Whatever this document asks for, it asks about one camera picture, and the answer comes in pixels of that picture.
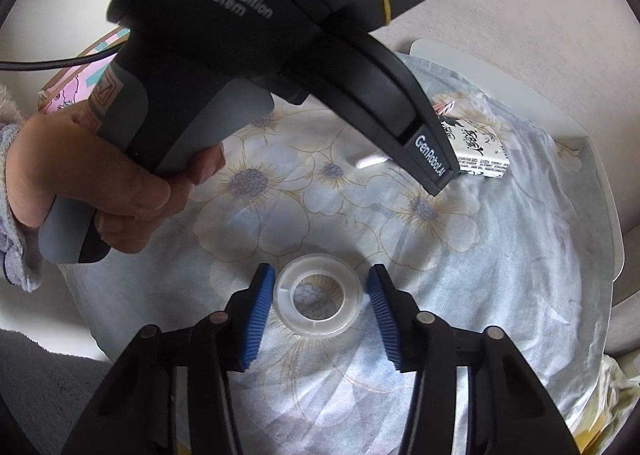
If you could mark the small white stick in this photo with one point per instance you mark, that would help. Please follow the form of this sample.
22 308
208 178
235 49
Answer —
370 161

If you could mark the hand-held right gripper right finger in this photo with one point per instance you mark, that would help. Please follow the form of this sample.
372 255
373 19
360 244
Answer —
385 320

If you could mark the person's left hand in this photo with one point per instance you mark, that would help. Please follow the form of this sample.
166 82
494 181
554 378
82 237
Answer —
100 185

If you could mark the pink striped packet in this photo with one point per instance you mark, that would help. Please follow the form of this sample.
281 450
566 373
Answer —
444 105

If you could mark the clear tape roll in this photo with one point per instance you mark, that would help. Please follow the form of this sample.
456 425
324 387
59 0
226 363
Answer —
285 300

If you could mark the yellow cloth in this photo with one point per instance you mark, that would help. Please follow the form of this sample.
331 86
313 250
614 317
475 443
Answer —
610 400

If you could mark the floral tablecloth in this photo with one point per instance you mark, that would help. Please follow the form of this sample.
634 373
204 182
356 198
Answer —
500 260

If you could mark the pink teal printed cloth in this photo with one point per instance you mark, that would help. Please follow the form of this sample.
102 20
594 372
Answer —
70 91

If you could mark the grey fleece clothing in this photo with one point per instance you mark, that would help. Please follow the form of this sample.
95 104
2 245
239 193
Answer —
40 395

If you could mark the black white printed packet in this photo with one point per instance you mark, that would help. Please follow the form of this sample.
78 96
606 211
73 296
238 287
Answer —
480 150

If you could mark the white desktop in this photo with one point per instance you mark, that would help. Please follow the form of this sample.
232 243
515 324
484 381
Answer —
550 105

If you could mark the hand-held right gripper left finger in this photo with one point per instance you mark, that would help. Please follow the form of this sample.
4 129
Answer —
257 320

